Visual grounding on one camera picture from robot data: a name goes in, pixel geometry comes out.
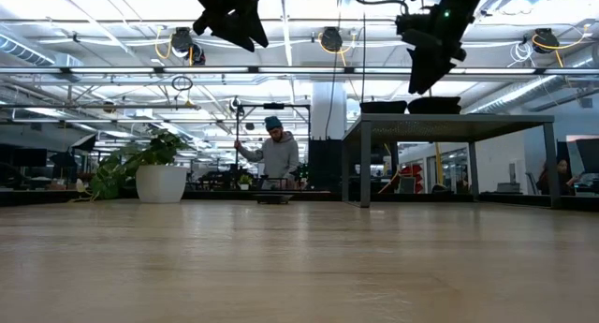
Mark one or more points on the red object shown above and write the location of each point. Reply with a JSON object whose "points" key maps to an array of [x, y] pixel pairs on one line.
{"points": [[412, 172]]}

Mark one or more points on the wavy-edged black plate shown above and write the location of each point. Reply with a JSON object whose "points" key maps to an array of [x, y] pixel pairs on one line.
{"points": [[433, 105]]}

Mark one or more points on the person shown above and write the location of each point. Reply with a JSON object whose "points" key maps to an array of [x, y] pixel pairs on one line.
{"points": [[278, 157], [557, 178]]}

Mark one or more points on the dark wall monitor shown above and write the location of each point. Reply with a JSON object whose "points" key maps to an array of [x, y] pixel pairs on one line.
{"points": [[587, 154]]}

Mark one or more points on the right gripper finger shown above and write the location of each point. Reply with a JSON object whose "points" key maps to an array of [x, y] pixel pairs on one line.
{"points": [[421, 61], [442, 61]]}

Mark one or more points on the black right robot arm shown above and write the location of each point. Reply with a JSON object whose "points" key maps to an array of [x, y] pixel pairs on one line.
{"points": [[465, 0]]}

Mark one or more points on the white building column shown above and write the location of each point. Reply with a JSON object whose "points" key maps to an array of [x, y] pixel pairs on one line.
{"points": [[327, 117]]}

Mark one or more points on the small background potted plant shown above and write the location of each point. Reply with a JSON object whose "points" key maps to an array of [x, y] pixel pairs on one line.
{"points": [[244, 180]]}

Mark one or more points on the black background rig frame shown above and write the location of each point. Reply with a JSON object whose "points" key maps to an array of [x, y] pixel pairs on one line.
{"points": [[273, 106]]}

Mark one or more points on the silver ventilation duct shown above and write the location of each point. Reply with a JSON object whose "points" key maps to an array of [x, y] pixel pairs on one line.
{"points": [[515, 97]]}

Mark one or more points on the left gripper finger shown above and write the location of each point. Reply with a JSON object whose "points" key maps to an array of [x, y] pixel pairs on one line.
{"points": [[250, 25], [220, 28]]}

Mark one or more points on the grey perforated metal shelf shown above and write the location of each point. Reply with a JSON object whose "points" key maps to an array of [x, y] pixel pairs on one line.
{"points": [[444, 126]]}

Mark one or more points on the green plant in white pot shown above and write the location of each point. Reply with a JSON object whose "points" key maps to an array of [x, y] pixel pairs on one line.
{"points": [[161, 185]]}

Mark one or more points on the deep square black plate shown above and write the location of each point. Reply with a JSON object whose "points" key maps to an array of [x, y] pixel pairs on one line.
{"points": [[384, 107]]}

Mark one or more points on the black cabinet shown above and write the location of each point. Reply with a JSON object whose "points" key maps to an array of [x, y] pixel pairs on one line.
{"points": [[325, 161]]}

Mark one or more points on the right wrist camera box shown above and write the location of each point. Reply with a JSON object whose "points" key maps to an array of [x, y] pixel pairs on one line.
{"points": [[412, 23]]}

